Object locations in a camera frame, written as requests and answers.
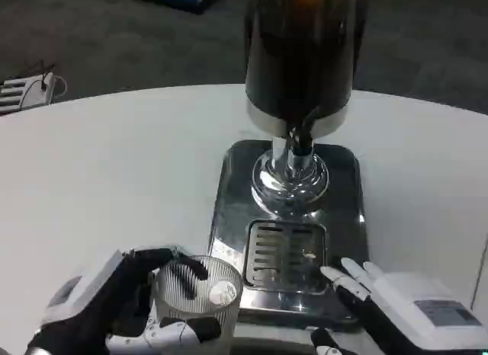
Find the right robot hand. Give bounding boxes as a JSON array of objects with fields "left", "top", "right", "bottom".
[{"left": 310, "top": 257, "right": 488, "bottom": 355}]

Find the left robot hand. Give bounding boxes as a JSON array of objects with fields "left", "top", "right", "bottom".
[{"left": 24, "top": 247, "right": 223, "bottom": 355}]

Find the clear ribbed glass cup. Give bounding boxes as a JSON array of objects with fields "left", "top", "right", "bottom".
[{"left": 152, "top": 255, "right": 245, "bottom": 337}]

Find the steel dispenser base tray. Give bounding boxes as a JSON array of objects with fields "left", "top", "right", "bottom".
[{"left": 207, "top": 139, "right": 371, "bottom": 331}]

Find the steel drip tray grid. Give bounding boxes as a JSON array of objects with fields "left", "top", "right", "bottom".
[{"left": 242, "top": 219, "right": 329, "bottom": 289}]

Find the black dispenser tap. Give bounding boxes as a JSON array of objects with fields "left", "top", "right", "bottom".
[{"left": 287, "top": 106, "right": 322, "bottom": 156}]

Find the white power strip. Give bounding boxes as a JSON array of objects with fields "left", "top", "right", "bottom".
[{"left": 0, "top": 74, "right": 58, "bottom": 117}]

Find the dark drink dispenser tank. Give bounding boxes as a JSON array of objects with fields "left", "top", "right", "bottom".
[{"left": 243, "top": 0, "right": 369, "bottom": 220}]

